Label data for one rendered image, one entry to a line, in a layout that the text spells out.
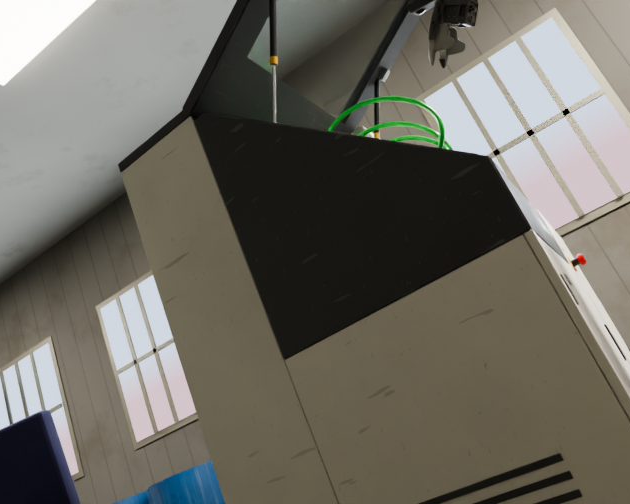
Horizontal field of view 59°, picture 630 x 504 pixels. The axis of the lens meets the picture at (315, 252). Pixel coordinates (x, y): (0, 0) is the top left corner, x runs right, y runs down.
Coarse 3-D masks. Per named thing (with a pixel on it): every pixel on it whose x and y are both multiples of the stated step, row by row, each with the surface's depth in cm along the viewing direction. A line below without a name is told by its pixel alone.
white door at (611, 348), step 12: (540, 240) 103; (552, 252) 116; (564, 264) 132; (564, 276) 108; (576, 276) 154; (576, 288) 122; (576, 300) 97; (588, 300) 141; (588, 312) 114; (600, 324) 130; (600, 336) 106; (612, 336) 142; (612, 348) 120; (612, 360) 100; (624, 360) 138; (624, 372) 112; (624, 384) 94
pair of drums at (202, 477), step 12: (192, 468) 309; (204, 468) 311; (168, 480) 306; (180, 480) 305; (192, 480) 306; (204, 480) 308; (216, 480) 311; (144, 492) 336; (156, 492) 308; (168, 492) 305; (180, 492) 303; (192, 492) 303; (204, 492) 305; (216, 492) 308
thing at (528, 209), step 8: (504, 176) 111; (512, 184) 120; (512, 192) 106; (520, 192) 132; (520, 200) 115; (528, 208) 125; (528, 216) 110; (536, 224) 119; (544, 224) 153; (536, 232) 106; (544, 232) 130; (544, 240) 115; (552, 240) 144; (552, 248) 127; (560, 256) 141
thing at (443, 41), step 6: (444, 24) 130; (438, 30) 130; (444, 30) 129; (438, 36) 130; (444, 36) 129; (432, 42) 130; (438, 42) 130; (444, 42) 129; (450, 42) 128; (432, 48) 130; (438, 48) 130; (444, 48) 129; (432, 54) 131; (432, 60) 131
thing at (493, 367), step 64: (512, 256) 101; (384, 320) 112; (448, 320) 105; (512, 320) 100; (576, 320) 95; (320, 384) 117; (384, 384) 110; (448, 384) 104; (512, 384) 98; (576, 384) 94; (320, 448) 115; (384, 448) 109; (448, 448) 103; (512, 448) 97; (576, 448) 92
